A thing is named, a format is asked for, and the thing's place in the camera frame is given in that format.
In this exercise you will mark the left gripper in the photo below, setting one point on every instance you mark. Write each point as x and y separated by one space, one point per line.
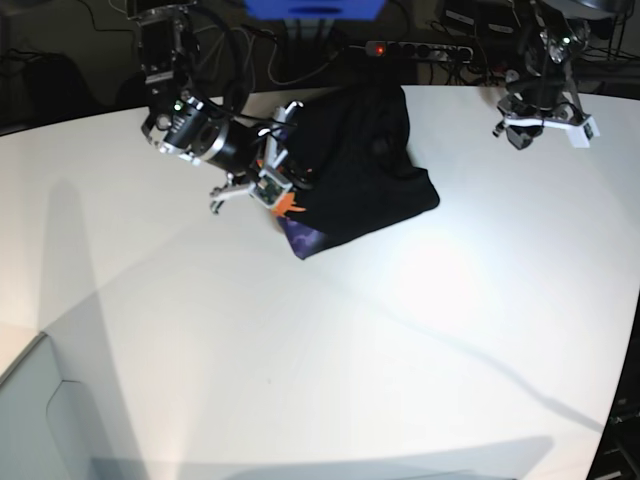
535 103

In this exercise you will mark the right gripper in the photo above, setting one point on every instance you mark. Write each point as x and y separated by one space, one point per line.
243 152

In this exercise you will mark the black T-shirt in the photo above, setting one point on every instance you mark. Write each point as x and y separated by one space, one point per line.
350 155

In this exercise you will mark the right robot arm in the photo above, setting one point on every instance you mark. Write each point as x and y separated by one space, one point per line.
183 122

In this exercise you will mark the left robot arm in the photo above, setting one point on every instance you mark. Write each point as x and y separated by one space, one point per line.
548 42

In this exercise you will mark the black power strip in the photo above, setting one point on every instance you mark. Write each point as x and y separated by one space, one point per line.
426 52

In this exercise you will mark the blue box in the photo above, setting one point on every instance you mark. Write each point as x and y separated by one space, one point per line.
314 9

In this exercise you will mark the grey panel at table corner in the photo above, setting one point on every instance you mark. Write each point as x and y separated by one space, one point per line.
55 425

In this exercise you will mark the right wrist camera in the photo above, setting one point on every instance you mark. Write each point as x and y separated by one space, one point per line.
270 188

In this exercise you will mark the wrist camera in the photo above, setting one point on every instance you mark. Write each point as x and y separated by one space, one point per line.
580 136
270 188

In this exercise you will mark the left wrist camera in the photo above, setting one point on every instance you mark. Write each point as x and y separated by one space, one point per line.
580 136

